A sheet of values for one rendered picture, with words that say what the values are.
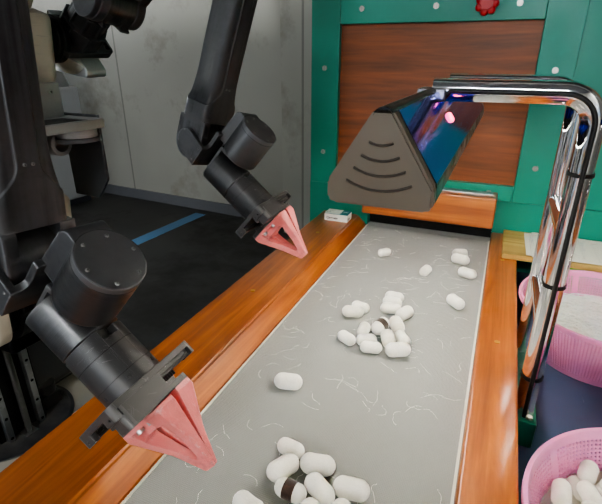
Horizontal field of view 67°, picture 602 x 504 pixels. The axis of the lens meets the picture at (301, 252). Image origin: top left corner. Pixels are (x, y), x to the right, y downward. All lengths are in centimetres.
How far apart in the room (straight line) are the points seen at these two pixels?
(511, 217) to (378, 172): 83
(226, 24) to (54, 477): 60
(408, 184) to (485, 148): 80
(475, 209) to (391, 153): 76
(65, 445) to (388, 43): 97
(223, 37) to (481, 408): 60
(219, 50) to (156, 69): 313
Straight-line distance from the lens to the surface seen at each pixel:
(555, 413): 78
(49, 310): 44
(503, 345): 73
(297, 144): 301
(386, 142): 34
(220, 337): 69
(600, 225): 118
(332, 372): 66
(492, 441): 57
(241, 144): 70
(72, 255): 38
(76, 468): 55
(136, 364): 43
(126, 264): 39
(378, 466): 55
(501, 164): 114
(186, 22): 365
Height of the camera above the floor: 114
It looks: 23 degrees down
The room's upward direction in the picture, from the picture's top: straight up
